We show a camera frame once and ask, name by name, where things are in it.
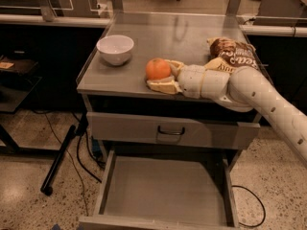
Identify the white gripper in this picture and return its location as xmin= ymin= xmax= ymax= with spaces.
xmin=147 ymin=59 xmax=230 ymax=100

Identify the orange fruit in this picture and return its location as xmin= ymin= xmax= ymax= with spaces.
xmin=146 ymin=57 xmax=171 ymax=80

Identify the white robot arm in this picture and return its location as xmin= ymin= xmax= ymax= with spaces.
xmin=145 ymin=58 xmax=307 ymax=163

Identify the closed grey drawer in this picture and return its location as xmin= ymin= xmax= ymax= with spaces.
xmin=87 ymin=112 xmax=260 ymax=150

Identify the open grey drawer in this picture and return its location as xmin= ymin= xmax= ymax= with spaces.
xmin=80 ymin=150 xmax=240 ymax=230

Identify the yellow brown chip bag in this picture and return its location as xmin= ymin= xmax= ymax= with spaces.
xmin=204 ymin=37 xmax=259 ymax=74

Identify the grey metal cabinet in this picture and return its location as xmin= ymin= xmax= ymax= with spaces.
xmin=78 ymin=13 xmax=260 ymax=164

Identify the white ceramic bowl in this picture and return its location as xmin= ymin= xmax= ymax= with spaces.
xmin=96 ymin=34 xmax=134 ymax=66

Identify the dark side table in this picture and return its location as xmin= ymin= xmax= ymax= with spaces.
xmin=0 ymin=55 xmax=41 ymax=154

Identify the black metal stand leg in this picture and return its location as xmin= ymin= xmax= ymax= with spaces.
xmin=40 ymin=125 xmax=76 ymax=196

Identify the black drawer handle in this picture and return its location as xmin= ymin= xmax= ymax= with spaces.
xmin=157 ymin=126 xmax=185 ymax=136

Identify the black floor cable left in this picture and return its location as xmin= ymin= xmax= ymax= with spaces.
xmin=32 ymin=108 xmax=106 ymax=218

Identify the black floor cable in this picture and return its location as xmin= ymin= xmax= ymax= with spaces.
xmin=231 ymin=184 xmax=267 ymax=228
xmin=32 ymin=108 xmax=106 ymax=218

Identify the black floor cable right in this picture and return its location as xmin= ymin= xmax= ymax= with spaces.
xmin=231 ymin=184 xmax=267 ymax=228

